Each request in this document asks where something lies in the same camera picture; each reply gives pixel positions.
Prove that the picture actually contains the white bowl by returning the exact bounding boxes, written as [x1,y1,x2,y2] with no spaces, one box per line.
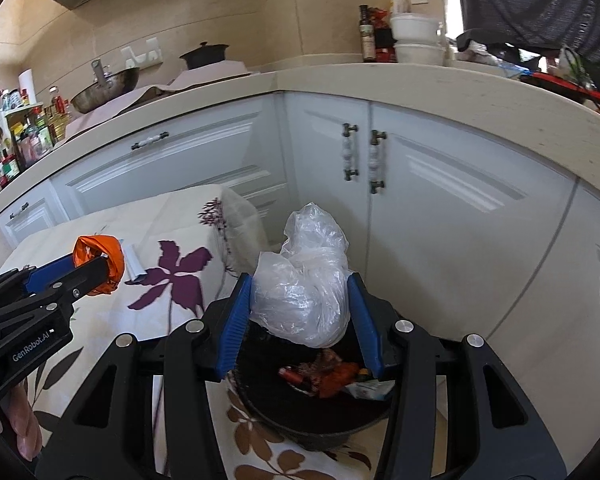
[390,14,443,43]
[392,42,446,66]

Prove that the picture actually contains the metal wok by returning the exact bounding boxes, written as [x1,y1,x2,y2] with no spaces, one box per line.
[70,59,141,115]

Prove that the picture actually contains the red packets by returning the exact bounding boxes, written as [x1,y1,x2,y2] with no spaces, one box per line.
[372,7,396,63]

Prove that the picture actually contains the pile of mixed packets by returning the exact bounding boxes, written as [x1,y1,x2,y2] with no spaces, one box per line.
[455,32,600,121]

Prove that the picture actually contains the white kitchen cabinet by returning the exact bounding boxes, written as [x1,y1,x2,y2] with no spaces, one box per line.
[0,90,600,471]

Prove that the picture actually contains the paper towel roll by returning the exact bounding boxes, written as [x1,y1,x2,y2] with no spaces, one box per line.
[18,69,37,106]

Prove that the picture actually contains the dark glass bottle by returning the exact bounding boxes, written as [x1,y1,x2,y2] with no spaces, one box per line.
[358,4,377,63]

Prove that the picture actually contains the person's left hand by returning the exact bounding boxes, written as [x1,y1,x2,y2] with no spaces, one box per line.
[0,379,43,461]

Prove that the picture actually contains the red snack wrapper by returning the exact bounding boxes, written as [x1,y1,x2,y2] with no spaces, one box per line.
[278,365,311,393]

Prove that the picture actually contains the white blue wrapper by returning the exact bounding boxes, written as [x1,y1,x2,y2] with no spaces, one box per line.
[344,379,396,402]

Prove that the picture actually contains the cluster of condiment bottles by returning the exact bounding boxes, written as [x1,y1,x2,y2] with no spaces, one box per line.
[0,85,73,203]

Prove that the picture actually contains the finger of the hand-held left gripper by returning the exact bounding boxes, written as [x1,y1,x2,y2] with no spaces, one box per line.
[27,257,110,311]
[10,254,78,297]

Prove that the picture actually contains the large orange plastic bag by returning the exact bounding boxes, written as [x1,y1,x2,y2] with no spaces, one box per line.
[310,350,363,398]

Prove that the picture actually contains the small orange wrapper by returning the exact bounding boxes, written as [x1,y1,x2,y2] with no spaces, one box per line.
[72,234,126,297]

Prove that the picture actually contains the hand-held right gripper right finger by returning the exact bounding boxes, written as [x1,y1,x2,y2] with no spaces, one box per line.
[346,272,567,480]

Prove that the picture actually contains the floral tablecloth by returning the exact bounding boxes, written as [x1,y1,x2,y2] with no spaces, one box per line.
[0,185,376,480]

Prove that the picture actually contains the person's grey shirt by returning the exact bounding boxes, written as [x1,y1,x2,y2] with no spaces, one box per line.
[452,0,600,93]

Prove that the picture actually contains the long drawer handle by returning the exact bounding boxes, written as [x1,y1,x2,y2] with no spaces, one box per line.
[131,131,170,151]

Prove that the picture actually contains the pink stove cover cloth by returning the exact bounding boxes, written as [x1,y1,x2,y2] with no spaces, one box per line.
[65,60,261,141]

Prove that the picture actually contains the clear plastic bag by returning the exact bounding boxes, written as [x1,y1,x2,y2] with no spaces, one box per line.
[249,202,353,350]

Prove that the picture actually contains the black pot with lid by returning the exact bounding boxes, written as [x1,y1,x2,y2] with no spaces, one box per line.
[179,41,230,71]

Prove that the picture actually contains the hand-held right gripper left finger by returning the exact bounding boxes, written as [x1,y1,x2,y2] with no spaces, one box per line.
[40,272,255,480]

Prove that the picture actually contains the black trash bin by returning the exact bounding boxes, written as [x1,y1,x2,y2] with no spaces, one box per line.
[227,300,406,453]

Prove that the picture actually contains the white paper wrapper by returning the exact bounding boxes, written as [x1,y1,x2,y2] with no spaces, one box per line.
[122,242,148,283]

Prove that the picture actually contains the white wall socket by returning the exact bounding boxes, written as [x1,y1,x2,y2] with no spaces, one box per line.
[121,36,162,66]

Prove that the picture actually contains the cabinet door handle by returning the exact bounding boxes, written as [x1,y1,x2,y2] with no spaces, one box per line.
[341,122,360,181]
[369,130,388,195]

